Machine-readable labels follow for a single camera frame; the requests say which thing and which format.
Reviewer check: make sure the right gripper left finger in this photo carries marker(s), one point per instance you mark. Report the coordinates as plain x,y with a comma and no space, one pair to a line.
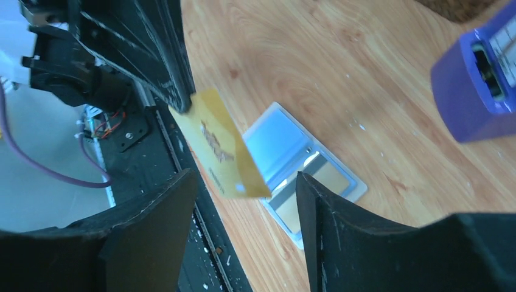
101,250

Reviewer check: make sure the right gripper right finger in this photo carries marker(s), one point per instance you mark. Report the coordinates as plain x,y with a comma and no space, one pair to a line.
348,248

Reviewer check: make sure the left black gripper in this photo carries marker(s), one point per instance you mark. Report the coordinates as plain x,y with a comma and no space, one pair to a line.
142,39

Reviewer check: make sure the white card holder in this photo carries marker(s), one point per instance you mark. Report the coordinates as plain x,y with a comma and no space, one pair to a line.
281,147

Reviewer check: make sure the purple metronome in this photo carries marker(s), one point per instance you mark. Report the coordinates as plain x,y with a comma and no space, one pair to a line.
473,83

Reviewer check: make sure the brown wicker divided basket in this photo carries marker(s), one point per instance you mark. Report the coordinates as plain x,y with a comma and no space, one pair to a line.
457,11

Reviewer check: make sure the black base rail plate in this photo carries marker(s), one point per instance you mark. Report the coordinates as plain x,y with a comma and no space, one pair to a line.
146,150

